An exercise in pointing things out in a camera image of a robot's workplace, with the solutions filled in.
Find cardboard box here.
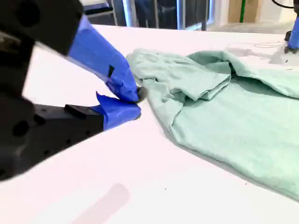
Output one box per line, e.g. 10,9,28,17
228,0,262,23

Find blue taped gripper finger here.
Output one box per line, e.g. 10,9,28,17
35,91,142,161
9,0,148,104
284,20,299,54

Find green strip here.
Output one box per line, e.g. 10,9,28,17
240,0,246,23

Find grey metal frame post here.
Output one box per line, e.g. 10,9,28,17
110,0,119,26

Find thin white cable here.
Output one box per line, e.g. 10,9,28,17
230,41,282,49

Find pale green T-shirt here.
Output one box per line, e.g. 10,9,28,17
126,48,299,202

